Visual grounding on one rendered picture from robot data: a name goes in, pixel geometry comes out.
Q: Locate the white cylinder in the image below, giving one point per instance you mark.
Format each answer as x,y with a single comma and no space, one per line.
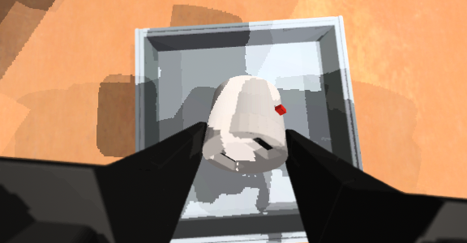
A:
246,130

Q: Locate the grey shallow tray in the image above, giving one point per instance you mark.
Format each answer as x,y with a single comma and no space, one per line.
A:
177,71

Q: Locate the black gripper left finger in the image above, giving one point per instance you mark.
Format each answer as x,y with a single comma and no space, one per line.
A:
136,199

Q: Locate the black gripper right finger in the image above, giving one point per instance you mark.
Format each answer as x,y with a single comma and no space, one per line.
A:
340,203

